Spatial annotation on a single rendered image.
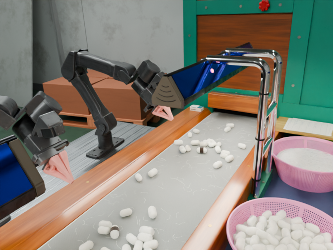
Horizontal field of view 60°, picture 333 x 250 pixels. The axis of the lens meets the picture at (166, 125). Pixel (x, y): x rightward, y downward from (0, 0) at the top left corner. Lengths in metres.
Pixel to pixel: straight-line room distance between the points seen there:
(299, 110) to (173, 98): 0.84
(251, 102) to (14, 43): 3.92
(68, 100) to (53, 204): 2.69
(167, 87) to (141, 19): 3.30
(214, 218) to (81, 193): 0.38
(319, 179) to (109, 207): 0.64
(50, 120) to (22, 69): 3.91
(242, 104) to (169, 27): 2.50
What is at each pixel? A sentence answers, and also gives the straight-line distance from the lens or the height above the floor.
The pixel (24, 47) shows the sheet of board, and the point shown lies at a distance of 4.59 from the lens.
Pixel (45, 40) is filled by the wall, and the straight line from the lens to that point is 5.12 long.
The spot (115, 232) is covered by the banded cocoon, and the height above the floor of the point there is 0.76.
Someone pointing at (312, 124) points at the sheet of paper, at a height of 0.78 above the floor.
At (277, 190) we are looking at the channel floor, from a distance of 1.05.
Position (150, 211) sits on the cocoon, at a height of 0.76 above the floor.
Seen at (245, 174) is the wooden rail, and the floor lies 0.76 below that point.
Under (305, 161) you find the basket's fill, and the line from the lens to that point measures 1.12.
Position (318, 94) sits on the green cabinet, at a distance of 1.37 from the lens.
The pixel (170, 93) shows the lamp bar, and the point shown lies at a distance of 0.64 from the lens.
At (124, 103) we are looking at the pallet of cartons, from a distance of 3.09.
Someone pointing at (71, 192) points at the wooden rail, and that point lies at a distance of 0.90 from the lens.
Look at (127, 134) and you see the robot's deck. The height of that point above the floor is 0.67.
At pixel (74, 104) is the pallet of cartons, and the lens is 3.47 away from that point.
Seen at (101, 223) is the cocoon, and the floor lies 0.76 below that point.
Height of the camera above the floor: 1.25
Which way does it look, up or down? 22 degrees down
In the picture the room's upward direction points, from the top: 2 degrees counter-clockwise
